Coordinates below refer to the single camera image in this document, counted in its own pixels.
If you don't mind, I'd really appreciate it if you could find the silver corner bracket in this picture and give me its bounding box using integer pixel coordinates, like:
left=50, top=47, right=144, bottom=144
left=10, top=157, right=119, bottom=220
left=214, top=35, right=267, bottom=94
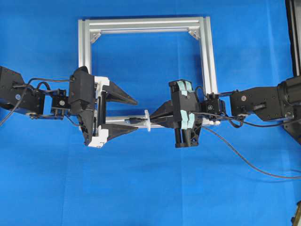
left=188, top=30, right=200, bottom=40
left=90, top=32, right=101, bottom=44

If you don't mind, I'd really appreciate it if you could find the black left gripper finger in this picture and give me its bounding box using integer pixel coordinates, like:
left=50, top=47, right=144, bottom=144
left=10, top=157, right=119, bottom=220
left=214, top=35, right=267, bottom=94
left=88, top=124, right=138, bottom=148
left=95, top=76, right=138, bottom=105

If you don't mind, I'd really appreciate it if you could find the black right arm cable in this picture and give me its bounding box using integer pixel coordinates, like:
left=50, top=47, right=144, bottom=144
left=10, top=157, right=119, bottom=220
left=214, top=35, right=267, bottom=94
left=192, top=86, right=301, bottom=180

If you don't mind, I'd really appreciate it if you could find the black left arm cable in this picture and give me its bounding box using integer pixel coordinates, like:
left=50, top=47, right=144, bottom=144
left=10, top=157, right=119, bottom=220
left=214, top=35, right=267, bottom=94
left=0, top=78, right=80, bottom=128

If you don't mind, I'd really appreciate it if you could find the silver right corner bracket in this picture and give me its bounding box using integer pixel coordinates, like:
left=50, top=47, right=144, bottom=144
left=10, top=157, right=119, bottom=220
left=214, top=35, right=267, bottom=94
left=188, top=30, right=200, bottom=40

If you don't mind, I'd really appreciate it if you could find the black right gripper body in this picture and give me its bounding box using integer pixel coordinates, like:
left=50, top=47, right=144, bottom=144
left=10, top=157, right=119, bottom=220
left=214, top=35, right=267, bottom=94
left=169, top=80, right=203, bottom=148

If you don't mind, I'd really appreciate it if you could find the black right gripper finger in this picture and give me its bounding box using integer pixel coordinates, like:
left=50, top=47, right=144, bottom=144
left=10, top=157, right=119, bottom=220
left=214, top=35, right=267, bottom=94
left=150, top=100, right=174, bottom=119
left=150, top=117, right=175, bottom=129

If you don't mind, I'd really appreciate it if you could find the white zip tie loop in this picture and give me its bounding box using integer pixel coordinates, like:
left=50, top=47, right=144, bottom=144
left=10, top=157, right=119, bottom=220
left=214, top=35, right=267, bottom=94
left=144, top=110, right=151, bottom=132

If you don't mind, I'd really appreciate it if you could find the black stand at right edge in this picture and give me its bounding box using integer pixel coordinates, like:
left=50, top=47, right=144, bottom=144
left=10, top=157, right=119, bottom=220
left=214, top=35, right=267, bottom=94
left=284, top=0, right=301, bottom=144

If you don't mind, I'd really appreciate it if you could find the aluminium extrusion frame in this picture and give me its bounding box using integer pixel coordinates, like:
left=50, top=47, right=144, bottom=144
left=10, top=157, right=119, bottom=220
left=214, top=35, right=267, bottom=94
left=76, top=16, right=218, bottom=121

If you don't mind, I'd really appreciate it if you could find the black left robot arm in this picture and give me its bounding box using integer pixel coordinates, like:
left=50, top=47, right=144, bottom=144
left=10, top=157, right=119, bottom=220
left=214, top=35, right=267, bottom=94
left=0, top=66, right=143, bottom=148

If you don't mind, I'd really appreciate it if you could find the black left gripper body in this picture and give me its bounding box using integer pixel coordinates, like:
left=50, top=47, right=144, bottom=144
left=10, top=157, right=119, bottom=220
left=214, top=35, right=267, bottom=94
left=68, top=66, right=106, bottom=145

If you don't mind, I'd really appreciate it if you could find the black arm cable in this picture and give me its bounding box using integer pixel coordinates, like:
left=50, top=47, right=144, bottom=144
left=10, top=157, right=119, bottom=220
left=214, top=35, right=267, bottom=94
left=192, top=86, right=301, bottom=180
left=0, top=78, right=80, bottom=128

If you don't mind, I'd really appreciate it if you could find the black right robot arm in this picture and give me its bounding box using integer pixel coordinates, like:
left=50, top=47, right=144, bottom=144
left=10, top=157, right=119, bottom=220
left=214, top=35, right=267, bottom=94
left=150, top=76, right=301, bottom=147

